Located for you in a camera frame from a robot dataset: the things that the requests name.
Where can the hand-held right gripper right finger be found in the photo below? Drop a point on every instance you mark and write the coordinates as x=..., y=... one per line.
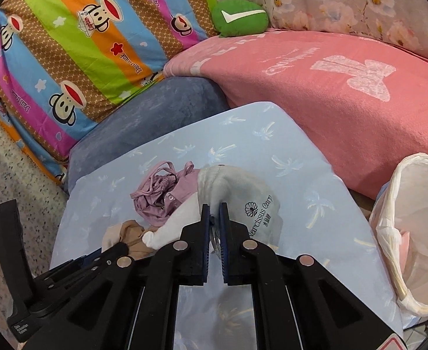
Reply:
x=232, y=248

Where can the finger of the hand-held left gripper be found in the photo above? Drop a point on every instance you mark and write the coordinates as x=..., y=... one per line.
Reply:
x=90, y=262

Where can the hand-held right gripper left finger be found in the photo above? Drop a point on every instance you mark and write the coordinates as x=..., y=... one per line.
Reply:
x=195, y=248

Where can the beige stocking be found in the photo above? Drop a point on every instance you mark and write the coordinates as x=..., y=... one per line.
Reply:
x=130, y=231

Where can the bin with white plastic bag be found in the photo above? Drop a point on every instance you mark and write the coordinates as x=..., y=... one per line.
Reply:
x=418, y=207

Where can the mauve crumpled garment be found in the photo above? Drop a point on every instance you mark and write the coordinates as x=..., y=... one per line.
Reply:
x=155, y=200

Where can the light blue palm print cloth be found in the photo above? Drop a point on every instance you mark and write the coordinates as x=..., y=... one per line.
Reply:
x=272, y=146

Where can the blue-grey cushion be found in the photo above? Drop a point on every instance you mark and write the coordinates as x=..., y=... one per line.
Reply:
x=144, y=116

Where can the pink blanket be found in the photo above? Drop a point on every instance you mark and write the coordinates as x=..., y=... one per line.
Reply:
x=290, y=109

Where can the light blue plastic object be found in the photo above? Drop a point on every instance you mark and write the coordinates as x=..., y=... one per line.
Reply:
x=383, y=197

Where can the striped cartoon print pillow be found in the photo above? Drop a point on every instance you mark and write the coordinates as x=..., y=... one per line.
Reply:
x=71, y=43

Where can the green round cushion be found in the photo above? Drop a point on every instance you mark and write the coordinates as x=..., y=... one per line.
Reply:
x=243, y=27

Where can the grey floral pillow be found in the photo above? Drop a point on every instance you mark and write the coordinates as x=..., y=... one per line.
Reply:
x=345, y=0

